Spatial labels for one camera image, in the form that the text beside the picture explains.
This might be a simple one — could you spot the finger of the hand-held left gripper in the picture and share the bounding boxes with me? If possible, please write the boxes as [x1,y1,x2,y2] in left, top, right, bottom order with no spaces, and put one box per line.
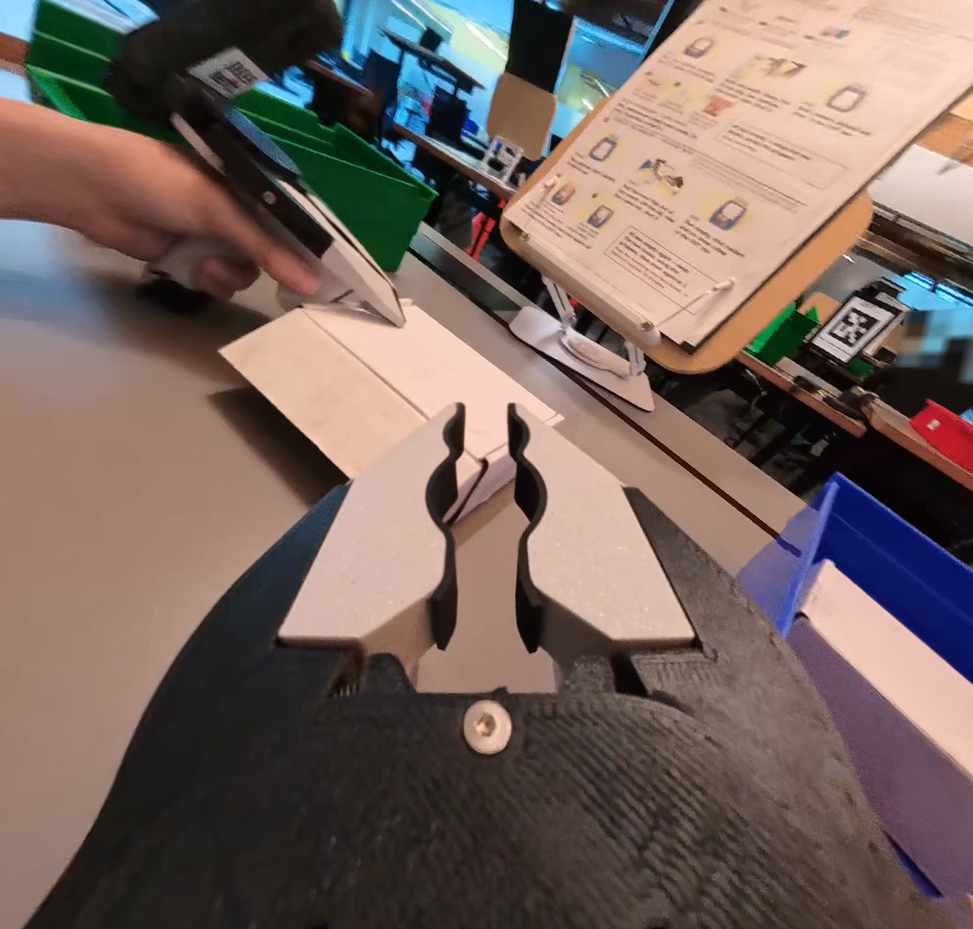
[270,177,407,326]
[275,256,405,330]

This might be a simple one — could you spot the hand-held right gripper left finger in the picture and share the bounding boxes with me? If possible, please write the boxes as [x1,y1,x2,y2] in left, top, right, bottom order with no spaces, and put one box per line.
[276,403,467,681]

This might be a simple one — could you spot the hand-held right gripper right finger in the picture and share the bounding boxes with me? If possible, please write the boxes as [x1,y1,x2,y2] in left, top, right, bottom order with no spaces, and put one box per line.
[506,403,698,681]

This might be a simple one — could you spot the green plastic bin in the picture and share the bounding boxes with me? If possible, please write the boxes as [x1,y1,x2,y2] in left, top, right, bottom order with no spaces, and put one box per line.
[749,304,822,368]
[26,0,440,273]

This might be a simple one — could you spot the white cardboard mailer box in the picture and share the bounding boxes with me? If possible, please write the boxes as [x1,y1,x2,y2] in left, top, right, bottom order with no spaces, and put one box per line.
[219,298,565,523]
[791,560,973,869]

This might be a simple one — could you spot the blue plastic bin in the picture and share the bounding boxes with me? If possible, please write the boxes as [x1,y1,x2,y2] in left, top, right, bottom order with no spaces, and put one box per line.
[741,473,973,900]

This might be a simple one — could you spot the person's left forearm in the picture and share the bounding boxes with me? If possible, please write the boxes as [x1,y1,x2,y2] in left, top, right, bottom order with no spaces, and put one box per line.
[0,97,96,227]

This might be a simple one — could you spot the long dark desk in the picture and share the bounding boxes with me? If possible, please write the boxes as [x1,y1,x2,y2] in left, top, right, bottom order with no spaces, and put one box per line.
[395,124,518,201]

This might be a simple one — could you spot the black standing desk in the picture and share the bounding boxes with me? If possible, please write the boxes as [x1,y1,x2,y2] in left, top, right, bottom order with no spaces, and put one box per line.
[380,28,488,121]

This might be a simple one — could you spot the person's left hand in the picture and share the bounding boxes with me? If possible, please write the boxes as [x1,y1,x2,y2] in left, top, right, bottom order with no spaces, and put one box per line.
[76,118,322,297]

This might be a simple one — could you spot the wooden document stand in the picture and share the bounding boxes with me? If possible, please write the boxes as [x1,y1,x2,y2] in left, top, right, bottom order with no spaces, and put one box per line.
[486,72,559,181]

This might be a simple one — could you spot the wooden table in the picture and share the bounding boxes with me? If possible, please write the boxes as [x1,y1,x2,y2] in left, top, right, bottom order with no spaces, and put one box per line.
[741,352,973,489]

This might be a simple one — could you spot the black panel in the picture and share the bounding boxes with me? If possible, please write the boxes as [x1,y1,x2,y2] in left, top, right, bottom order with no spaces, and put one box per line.
[508,0,575,94]

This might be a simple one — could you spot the printed marker tag sign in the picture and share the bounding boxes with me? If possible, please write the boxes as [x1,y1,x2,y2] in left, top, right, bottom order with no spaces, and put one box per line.
[812,283,909,364]

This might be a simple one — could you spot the red plastic bin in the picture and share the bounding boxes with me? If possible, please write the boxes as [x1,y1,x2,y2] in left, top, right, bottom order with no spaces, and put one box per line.
[910,399,973,470]

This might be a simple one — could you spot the printed instruction sheet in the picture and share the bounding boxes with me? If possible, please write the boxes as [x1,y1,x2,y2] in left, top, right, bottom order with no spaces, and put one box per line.
[503,0,973,349]

